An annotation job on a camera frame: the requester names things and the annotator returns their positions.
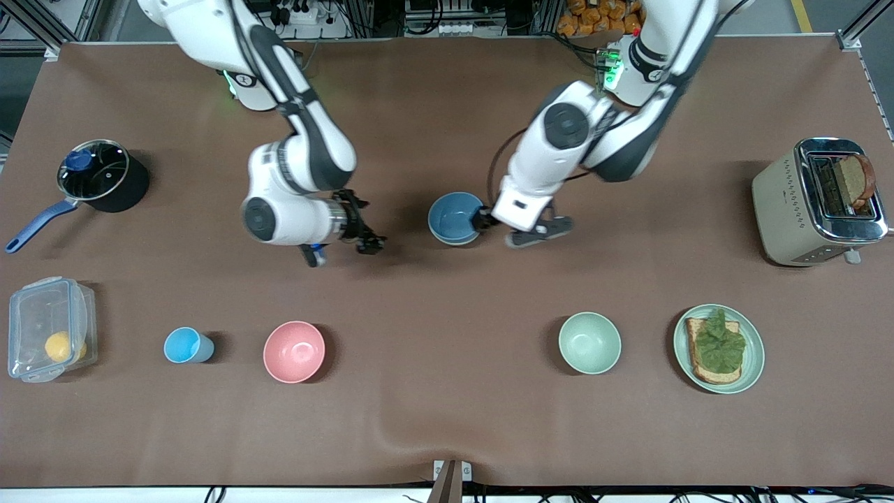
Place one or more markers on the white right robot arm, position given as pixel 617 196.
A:
pixel 293 168

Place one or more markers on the green plate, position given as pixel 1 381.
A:
pixel 754 363

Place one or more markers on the green lettuce leaf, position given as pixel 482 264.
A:
pixel 723 346

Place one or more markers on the orange snack bags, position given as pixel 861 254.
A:
pixel 594 14

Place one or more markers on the blue bowl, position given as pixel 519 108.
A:
pixel 452 215

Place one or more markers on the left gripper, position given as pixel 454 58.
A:
pixel 481 219

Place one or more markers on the light blue cup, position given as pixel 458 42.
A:
pixel 183 345

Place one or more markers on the metal table edge bracket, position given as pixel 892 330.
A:
pixel 452 478

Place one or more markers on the yellow lemon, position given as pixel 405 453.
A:
pixel 57 346

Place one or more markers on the brown bread slice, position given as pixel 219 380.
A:
pixel 855 178

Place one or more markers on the white power strip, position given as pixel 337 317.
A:
pixel 454 28

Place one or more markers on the clear plastic lidded container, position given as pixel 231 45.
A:
pixel 35 314

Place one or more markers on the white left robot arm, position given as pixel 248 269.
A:
pixel 559 154

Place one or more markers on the pink bowl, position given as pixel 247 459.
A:
pixel 294 352

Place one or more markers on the light green bowl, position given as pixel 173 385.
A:
pixel 454 242
pixel 590 343

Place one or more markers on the toast bread slice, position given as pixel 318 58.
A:
pixel 698 365

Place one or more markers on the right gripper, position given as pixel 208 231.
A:
pixel 356 222

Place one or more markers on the beige metal toaster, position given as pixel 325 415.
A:
pixel 782 209

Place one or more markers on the glass lid with blue knob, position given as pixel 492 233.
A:
pixel 105 171

